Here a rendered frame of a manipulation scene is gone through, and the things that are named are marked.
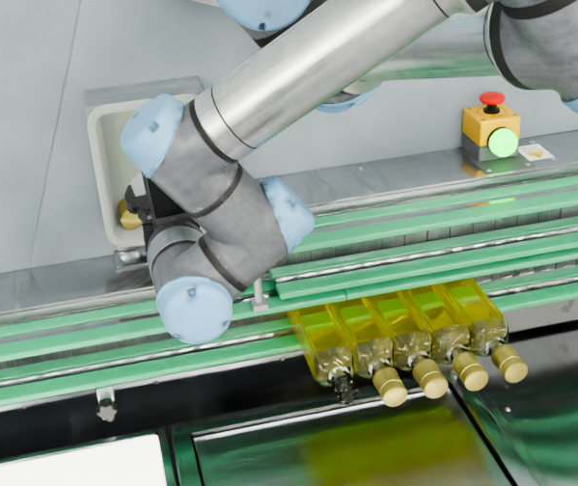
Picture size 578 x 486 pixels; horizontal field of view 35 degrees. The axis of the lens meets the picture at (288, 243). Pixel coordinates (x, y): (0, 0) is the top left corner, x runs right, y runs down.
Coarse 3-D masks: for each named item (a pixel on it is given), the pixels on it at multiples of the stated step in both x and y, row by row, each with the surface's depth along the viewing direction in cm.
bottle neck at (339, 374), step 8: (336, 368) 124; (344, 368) 124; (336, 376) 123; (344, 376) 123; (336, 384) 122; (344, 384) 121; (352, 384) 121; (336, 392) 122; (344, 392) 123; (352, 392) 122; (344, 400) 122; (352, 400) 122
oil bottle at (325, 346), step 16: (304, 320) 132; (320, 320) 132; (336, 320) 132; (304, 336) 130; (320, 336) 129; (336, 336) 128; (304, 352) 133; (320, 352) 125; (336, 352) 125; (352, 352) 126; (320, 368) 125; (352, 368) 126; (320, 384) 127
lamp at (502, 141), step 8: (496, 128) 144; (504, 128) 143; (488, 136) 144; (496, 136) 143; (504, 136) 142; (512, 136) 142; (488, 144) 144; (496, 144) 142; (504, 144) 142; (512, 144) 143; (496, 152) 143; (504, 152) 143
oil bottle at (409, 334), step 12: (372, 300) 136; (384, 300) 136; (396, 300) 136; (408, 300) 136; (384, 312) 133; (396, 312) 133; (408, 312) 132; (384, 324) 131; (396, 324) 130; (408, 324) 130; (420, 324) 130; (396, 336) 128; (408, 336) 128; (420, 336) 127; (396, 348) 127; (408, 348) 126; (420, 348) 127; (396, 360) 128
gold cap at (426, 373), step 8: (424, 360) 124; (416, 368) 124; (424, 368) 123; (432, 368) 122; (416, 376) 124; (424, 376) 122; (432, 376) 121; (440, 376) 121; (424, 384) 121; (432, 384) 121; (440, 384) 121; (432, 392) 121; (440, 392) 122
